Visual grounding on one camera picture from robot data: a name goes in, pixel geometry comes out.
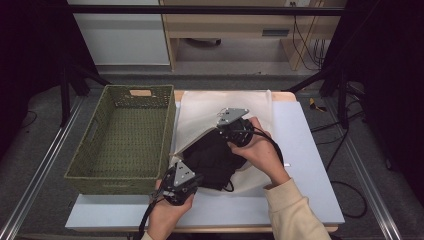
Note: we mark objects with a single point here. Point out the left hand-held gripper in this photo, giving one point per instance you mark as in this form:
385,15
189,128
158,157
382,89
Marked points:
181,183

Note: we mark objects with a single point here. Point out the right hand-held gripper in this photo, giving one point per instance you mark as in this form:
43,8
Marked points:
235,125

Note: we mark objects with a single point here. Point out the cream mesh laundry bag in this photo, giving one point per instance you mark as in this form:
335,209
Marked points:
206,106

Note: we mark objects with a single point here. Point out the black garment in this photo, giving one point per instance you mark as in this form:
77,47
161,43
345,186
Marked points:
213,160

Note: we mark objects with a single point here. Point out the person's left hand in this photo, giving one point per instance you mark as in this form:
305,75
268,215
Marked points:
168,215

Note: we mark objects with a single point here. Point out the person's right hand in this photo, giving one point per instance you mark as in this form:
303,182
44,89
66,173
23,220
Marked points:
263,153

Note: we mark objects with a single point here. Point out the green woven basket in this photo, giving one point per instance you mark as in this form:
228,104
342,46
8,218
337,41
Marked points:
126,140

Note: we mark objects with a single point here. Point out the yellow and black tool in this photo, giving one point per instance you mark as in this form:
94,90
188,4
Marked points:
313,105

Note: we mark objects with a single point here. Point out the wooden desk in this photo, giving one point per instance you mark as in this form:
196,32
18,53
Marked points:
233,30

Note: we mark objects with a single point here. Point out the black metal stand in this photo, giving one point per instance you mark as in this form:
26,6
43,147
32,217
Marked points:
341,100
65,96

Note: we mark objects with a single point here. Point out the white cabinet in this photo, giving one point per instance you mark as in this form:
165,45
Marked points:
123,40

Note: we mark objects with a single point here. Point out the black curtain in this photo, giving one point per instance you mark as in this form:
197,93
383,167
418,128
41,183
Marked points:
26,60
390,83

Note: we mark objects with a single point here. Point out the black horizontal frame bar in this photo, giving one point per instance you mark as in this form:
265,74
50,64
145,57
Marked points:
200,10

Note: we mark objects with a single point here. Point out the aluminium rail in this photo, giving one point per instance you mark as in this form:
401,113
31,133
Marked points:
366,173
36,173

